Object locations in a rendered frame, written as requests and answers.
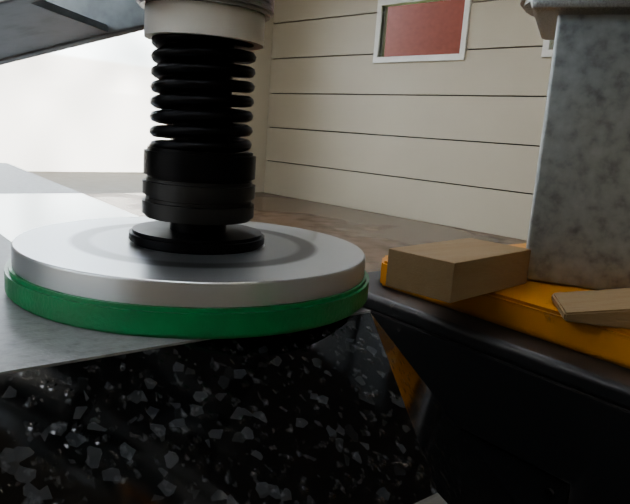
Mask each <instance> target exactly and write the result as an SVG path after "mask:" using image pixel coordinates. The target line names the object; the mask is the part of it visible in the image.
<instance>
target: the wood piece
mask: <svg viewBox="0 0 630 504"><path fill-rule="evenodd" d="M530 254H531V250H530V249H527V248H521V247H516V246H511V245H505V244H500V243H495V242H490V241H484V240H479V239H474V238H464V239H457V240H449V241H442V242H434V243H426V244H419V245H411V246H404V247H396V248H390V249H389V253H388V263H387V274H386V286H390V287H393V288H397V289H400V290H404V291H408V292H411V293H415V294H418V295H422V296H426V297H429V298H433V299H437V300H440V301H444V302H447V303H453V302H457V301H460V300H464V299H468V298H472V297H476V296H479V295H483V294H487V293H491V292H495V291H498V290H502V289H506V288H510V287H514V286H518V285H521V284H525V283H526V282H527V275H528V268H529V261H530Z"/></svg>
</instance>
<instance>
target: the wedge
mask: <svg viewBox="0 0 630 504"><path fill-rule="evenodd" d="M551 300H552V301H553V303H554V304H555V306H556V308H557V309H558V311H559V313H560V314H561V316H562V318H563V319H564V320H565V321H566V322H574V323H582V324H590V325H599V326H607V327H615V328H623V329H630V288H620V289H605V290H590V291H575V292H560V293H554V294H553V295H552V297H551Z"/></svg>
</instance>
